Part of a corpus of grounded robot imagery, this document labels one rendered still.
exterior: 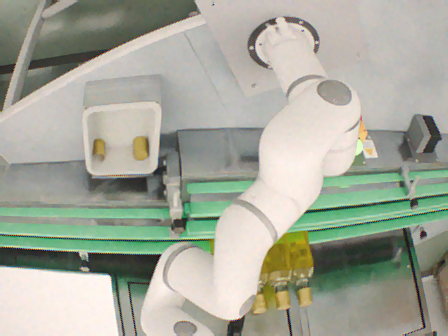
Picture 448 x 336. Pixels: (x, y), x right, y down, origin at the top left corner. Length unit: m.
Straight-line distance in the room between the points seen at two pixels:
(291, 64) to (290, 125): 0.23
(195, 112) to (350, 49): 0.40
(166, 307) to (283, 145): 0.31
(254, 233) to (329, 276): 0.75
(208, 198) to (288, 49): 0.39
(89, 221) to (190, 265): 0.50
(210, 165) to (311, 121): 0.48
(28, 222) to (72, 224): 0.14
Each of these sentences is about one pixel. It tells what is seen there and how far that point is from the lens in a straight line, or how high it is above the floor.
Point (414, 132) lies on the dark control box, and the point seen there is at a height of 0.79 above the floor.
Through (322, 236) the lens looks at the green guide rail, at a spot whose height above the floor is 0.95.
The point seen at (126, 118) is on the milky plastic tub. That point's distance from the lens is 1.15.
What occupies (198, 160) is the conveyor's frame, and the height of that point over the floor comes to 0.84.
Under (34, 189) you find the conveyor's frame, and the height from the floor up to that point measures 0.84.
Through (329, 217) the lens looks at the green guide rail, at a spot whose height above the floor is 0.95.
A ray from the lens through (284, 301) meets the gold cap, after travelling 1.17.
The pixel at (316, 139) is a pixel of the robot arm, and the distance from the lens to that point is 0.70.
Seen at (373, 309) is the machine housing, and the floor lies 1.18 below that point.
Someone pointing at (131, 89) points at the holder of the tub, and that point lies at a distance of 1.05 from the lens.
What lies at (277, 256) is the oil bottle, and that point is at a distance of 1.21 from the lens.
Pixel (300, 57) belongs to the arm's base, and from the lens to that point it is 0.92.
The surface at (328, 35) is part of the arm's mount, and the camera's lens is 1.05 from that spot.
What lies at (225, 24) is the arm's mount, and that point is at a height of 0.78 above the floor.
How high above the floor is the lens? 1.54
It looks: 36 degrees down
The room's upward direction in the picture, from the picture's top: 170 degrees clockwise
